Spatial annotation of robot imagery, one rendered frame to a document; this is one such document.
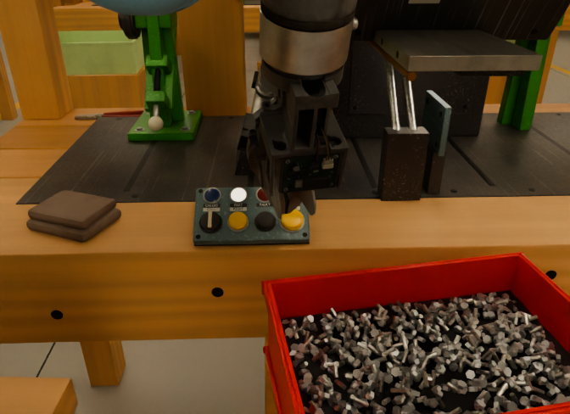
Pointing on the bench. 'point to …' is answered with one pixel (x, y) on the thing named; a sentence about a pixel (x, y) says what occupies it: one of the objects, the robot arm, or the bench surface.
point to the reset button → (237, 220)
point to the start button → (293, 222)
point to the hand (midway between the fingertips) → (285, 199)
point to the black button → (265, 220)
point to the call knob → (210, 220)
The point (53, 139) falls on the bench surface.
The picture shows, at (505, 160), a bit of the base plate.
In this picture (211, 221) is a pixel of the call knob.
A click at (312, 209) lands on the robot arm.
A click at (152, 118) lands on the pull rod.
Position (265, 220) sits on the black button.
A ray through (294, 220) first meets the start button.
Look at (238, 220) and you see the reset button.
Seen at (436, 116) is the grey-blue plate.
